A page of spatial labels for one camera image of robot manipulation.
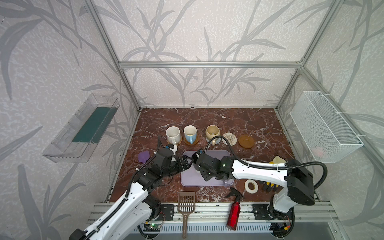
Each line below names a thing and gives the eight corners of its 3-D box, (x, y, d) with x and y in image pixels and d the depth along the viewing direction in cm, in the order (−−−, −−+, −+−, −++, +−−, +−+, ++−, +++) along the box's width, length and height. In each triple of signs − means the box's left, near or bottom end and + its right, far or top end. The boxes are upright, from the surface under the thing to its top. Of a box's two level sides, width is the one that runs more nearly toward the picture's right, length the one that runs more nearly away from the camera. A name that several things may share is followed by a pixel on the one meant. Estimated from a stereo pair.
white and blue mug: (184, 148, 99) (182, 140, 91) (185, 134, 107) (184, 125, 98) (196, 148, 99) (195, 140, 91) (196, 134, 107) (196, 125, 98)
